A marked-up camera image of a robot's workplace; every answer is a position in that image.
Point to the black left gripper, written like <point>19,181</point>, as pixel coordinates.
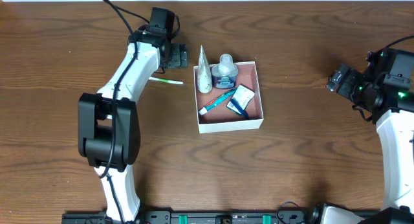
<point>178,56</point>

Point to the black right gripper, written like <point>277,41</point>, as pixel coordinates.
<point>347,85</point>

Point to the green white toothbrush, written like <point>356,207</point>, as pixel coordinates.
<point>174,82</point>

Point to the white Pantene tube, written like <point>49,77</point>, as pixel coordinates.
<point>204,76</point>

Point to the Dettol foam soap bottle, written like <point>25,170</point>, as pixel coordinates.
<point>225,73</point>

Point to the teal Colgate toothpaste tube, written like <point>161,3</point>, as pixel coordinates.
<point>216,101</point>

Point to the green white soap bar pack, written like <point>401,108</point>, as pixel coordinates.
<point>243,96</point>

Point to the blue disposable razor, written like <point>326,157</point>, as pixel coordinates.
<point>239,108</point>

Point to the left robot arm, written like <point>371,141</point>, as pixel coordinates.
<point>108,128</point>

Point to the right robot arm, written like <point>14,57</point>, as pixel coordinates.
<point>383,90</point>

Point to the white box pink interior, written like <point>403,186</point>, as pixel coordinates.
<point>221,118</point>

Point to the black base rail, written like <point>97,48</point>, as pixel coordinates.
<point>288,212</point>

